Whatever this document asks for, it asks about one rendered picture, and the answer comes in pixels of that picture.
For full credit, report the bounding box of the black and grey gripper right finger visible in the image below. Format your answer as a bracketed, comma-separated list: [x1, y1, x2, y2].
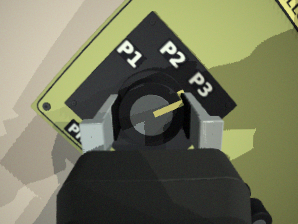
[180, 93, 224, 151]

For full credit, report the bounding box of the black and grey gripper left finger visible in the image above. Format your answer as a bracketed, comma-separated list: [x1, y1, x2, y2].
[79, 94, 121, 154]

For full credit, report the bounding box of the olive green control console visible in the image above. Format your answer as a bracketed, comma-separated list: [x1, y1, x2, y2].
[30, 0, 298, 224]

